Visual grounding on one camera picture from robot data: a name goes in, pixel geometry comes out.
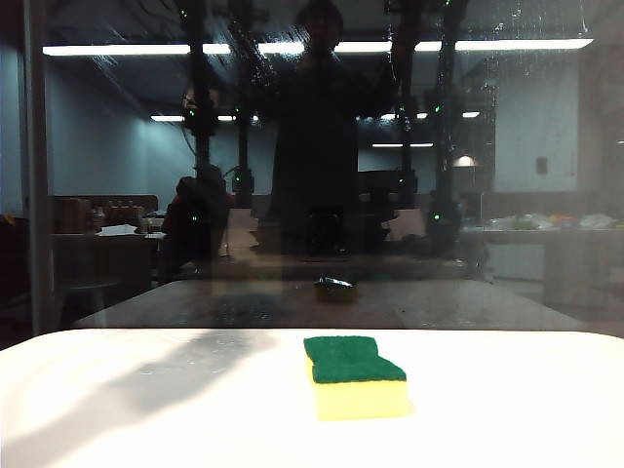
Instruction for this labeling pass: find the grey metal frame post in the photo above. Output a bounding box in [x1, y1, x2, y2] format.
[19, 0, 55, 338]

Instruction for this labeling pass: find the large glass pane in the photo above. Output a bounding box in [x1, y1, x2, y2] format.
[46, 0, 624, 338]

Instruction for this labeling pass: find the yellow sponge with green scourer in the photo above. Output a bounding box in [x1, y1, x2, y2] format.
[302, 334, 411, 422]

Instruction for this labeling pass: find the white round stool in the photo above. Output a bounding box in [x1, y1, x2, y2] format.
[56, 279, 119, 329]

